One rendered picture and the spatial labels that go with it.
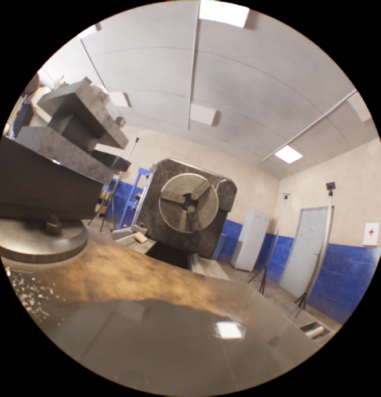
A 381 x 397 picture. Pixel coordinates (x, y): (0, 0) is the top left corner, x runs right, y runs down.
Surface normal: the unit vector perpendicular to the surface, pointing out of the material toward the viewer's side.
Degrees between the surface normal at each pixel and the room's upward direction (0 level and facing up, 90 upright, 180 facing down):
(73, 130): 90
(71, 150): 90
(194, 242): 90
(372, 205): 90
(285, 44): 180
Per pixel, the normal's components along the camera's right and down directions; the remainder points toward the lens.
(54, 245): 0.93, -0.36
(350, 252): -0.94, -0.34
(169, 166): 0.05, -0.12
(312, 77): -0.33, 0.93
